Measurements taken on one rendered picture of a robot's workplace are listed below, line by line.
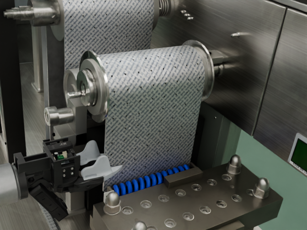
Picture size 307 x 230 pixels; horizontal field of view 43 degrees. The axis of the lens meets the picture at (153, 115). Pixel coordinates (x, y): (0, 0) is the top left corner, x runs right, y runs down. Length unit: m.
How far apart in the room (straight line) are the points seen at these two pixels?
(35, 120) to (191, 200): 0.69
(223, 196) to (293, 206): 1.76
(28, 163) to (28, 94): 0.82
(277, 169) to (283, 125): 2.08
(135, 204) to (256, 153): 2.24
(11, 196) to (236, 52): 0.56
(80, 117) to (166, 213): 0.27
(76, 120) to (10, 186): 0.20
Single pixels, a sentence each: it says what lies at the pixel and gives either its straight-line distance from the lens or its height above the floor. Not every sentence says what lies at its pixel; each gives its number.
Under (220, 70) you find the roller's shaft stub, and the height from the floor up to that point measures 1.25.
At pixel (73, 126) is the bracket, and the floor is 1.15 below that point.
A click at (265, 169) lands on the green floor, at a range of 2.88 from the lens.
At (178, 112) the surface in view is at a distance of 0.87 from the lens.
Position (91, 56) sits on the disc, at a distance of 0.79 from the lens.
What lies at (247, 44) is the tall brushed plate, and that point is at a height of 1.34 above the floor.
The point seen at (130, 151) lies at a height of 1.11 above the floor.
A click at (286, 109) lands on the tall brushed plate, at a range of 0.84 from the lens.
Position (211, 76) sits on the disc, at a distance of 0.87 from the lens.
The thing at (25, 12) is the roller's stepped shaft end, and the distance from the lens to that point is 0.96.
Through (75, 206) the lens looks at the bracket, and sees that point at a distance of 1.00.
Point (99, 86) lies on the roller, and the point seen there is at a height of 1.27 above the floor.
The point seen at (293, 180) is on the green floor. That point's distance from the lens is 2.86.
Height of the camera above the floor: 1.60
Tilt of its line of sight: 29 degrees down
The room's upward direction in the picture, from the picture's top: 6 degrees clockwise
